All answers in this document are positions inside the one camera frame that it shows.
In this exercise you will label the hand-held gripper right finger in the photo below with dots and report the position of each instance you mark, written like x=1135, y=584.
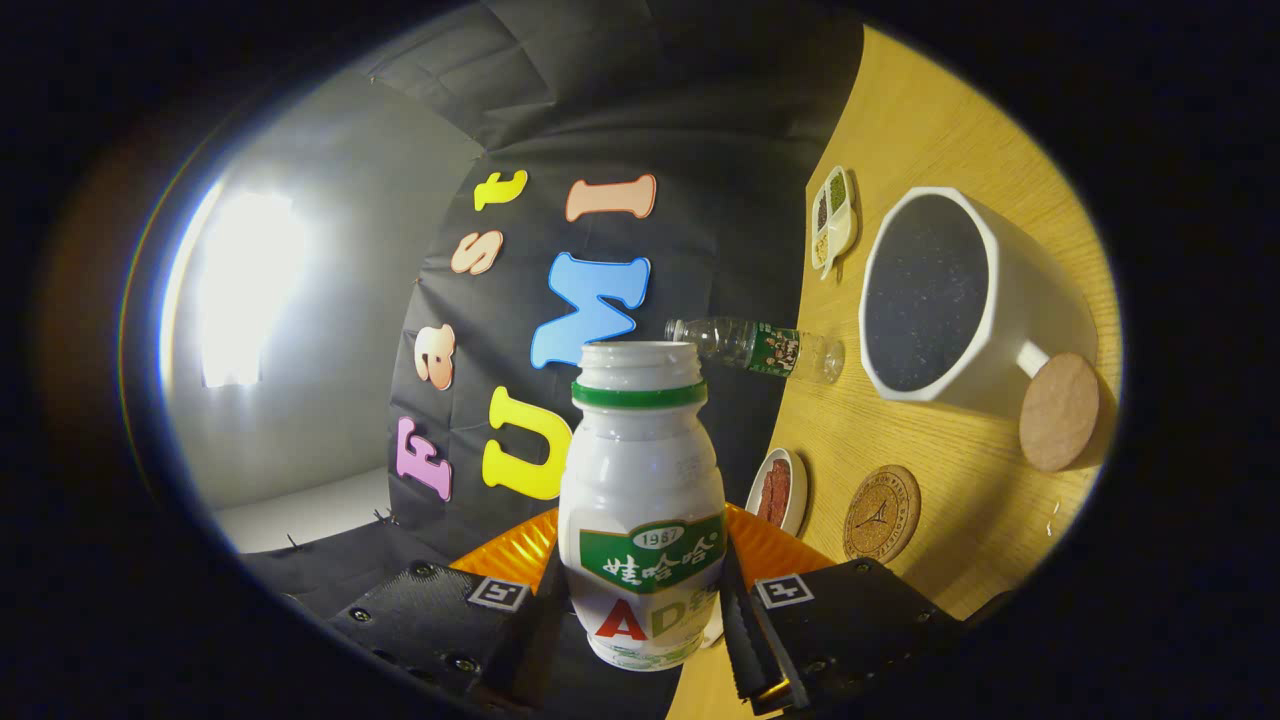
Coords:
x=850, y=625

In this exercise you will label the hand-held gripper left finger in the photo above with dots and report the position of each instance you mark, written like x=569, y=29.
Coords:
x=440, y=620

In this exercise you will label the round cork coaster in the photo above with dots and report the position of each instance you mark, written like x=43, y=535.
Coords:
x=882, y=514

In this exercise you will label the white juice bottle green label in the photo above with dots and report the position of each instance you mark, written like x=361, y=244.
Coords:
x=640, y=470

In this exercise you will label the clear plastic water bottle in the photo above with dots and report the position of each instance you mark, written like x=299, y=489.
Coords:
x=760, y=348

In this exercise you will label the round beige plate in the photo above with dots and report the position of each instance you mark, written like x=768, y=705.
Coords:
x=796, y=490

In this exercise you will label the red meat strip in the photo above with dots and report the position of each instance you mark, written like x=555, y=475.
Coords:
x=768, y=495
x=783, y=485

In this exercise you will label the white divided dish of beans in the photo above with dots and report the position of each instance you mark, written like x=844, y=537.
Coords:
x=838, y=225

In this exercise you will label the wooden table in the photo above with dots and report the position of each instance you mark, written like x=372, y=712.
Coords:
x=950, y=130

